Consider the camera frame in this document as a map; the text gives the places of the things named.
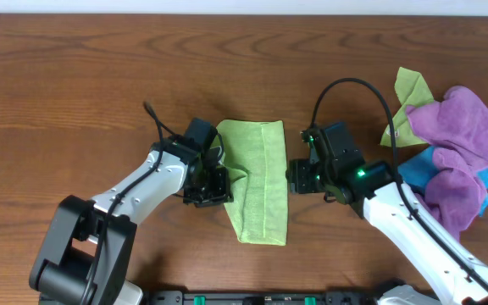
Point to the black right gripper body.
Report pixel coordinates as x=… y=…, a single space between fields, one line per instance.
x=301 y=177

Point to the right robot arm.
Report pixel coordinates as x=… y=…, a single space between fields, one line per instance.
x=375 y=192

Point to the light green cloth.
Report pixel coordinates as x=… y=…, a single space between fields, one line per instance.
x=255 y=156

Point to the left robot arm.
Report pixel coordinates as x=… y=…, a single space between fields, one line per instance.
x=86 y=251

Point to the olive green cloth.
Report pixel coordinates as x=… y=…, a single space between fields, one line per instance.
x=412 y=91

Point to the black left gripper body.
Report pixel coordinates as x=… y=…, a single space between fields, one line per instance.
x=209 y=191

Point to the blue cloth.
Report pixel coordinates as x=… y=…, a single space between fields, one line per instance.
x=448 y=185

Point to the purple cloth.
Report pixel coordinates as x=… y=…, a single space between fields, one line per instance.
x=459 y=123

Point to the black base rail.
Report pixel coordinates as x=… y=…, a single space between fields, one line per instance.
x=391 y=292

